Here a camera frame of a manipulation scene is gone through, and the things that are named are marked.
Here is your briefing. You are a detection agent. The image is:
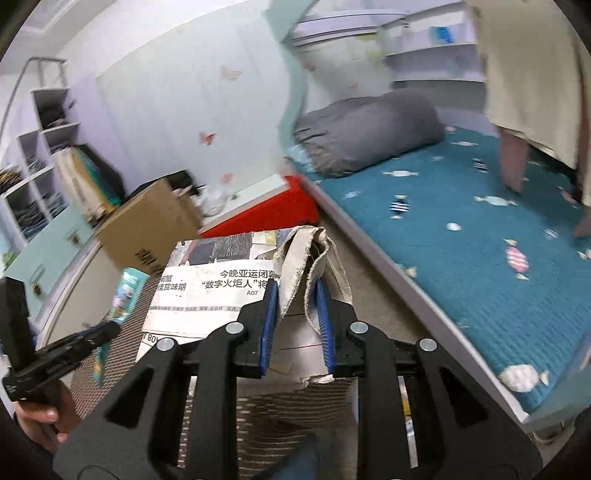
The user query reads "large brown cardboard box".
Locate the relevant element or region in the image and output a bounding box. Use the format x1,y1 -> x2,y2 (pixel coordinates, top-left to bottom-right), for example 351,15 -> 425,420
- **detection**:
94,179 -> 202,276

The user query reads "red storage bench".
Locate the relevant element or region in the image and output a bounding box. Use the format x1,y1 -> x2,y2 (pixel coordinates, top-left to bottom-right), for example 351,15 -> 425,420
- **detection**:
199,174 -> 320,238

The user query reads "lilac shelf cabinet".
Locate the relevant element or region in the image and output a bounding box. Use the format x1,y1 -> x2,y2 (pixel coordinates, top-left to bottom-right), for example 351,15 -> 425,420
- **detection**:
0,57 -> 107,319

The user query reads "white bag on bench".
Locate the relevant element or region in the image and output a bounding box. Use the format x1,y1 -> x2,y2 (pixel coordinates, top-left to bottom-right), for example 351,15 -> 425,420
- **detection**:
197,185 -> 230,217

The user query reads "teal quilted mattress cover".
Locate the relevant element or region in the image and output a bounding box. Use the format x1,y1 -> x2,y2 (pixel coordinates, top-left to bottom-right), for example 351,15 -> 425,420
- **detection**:
301,127 -> 590,413

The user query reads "cream base cabinet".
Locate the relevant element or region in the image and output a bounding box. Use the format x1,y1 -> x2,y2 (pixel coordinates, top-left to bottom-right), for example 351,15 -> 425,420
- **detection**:
36,238 -> 122,348

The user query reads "cream hanging sweater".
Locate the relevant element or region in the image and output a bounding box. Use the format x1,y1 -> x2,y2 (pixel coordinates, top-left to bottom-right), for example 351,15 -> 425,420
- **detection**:
469,1 -> 590,207

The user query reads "hanging jackets row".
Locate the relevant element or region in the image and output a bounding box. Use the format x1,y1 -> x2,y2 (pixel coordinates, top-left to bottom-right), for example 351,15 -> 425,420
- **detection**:
51,144 -> 126,227

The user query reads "brown polka dot table cloth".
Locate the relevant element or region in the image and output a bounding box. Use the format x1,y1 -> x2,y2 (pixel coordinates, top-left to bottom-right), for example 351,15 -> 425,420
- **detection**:
68,271 -> 362,480

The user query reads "printed newspaper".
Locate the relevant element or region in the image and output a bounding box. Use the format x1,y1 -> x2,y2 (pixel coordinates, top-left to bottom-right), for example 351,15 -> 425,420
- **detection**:
137,229 -> 290,357

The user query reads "rolled grey duvet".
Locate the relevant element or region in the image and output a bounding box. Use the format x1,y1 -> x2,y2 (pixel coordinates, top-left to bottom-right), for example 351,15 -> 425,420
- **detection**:
294,88 -> 445,177

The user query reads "person's left hand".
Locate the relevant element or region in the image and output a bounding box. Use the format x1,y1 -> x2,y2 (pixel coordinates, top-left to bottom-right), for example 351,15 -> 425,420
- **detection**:
14,381 -> 81,454

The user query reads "beige paper bag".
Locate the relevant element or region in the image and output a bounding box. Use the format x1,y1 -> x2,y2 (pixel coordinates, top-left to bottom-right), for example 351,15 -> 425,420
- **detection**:
238,225 -> 353,397

